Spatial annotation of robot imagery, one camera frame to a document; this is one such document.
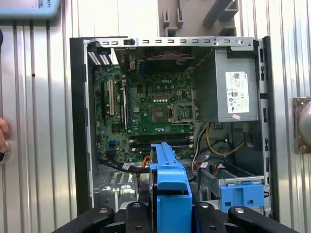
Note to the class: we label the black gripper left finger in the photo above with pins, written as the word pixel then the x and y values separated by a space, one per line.
pixel 138 218

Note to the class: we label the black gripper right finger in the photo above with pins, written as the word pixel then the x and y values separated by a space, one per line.
pixel 206 218

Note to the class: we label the hard disk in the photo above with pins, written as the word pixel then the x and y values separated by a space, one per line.
pixel 170 174

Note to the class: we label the metal disk bay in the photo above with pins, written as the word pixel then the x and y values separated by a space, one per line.
pixel 109 191

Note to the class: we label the person's hand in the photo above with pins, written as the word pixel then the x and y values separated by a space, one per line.
pixel 4 133

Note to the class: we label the metal drive cage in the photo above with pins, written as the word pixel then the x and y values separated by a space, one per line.
pixel 211 184

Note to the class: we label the empty black RAM slot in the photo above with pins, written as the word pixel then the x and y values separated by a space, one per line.
pixel 158 139

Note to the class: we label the CPU socket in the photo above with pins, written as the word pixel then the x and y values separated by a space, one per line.
pixel 161 114

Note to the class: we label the black open PC case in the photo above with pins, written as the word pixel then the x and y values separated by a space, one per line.
pixel 77 121

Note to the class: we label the metal socket cover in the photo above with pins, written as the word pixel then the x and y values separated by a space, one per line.
pixel 183 105

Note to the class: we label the white expansion slot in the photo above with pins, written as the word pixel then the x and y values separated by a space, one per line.
pixel 111 97

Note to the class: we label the grey power supply unit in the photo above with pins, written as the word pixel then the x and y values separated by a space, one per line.
pixel 211 85

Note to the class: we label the green motherboard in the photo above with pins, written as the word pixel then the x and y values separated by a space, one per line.
pixel 145 85

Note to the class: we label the black case fan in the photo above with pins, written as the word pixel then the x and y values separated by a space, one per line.
pixel 170 63

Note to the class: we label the grey parts rack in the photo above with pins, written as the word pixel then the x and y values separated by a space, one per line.
pixel 194 14

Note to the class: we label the blue plastic drive bracket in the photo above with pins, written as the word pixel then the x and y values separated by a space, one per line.
pixel 255 194

